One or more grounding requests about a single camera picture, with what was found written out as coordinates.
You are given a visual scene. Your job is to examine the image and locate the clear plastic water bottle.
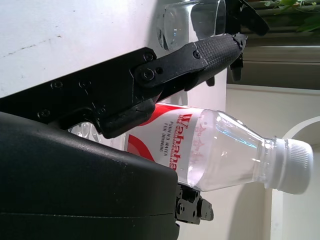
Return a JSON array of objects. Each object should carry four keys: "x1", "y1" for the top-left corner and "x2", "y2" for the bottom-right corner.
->
[{"x1": 67, "y1": 102, "x2": 315, "y2": 196}]

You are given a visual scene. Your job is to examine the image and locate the clear glass cup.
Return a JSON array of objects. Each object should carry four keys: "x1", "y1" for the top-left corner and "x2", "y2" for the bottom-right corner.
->
[{"x1": 156, "y1": 0, "x2": 227, "y2": 51}]

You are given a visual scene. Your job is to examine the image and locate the grey window ledge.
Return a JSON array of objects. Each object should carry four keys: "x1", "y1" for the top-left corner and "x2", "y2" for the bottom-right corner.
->
[{"x1": 226, "y1": 31, "x2": 320, "y2": 90}]

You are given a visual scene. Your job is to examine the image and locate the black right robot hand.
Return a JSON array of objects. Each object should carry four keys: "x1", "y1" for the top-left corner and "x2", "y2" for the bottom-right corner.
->
[{"x1": 0, "y1": 33, "x2": 249, "y2": 240}]

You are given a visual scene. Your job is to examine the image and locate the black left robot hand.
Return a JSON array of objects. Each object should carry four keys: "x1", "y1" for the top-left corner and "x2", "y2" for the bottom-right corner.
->
[{"x1": 224, "y1": 0, "x2": 270, "y2": 82}]

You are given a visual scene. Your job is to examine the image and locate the green leafy plant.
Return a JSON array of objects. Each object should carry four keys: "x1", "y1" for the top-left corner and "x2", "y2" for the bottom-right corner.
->
[{"x1": 263, "y1": 0, "x2": 320, "y2": 33}]

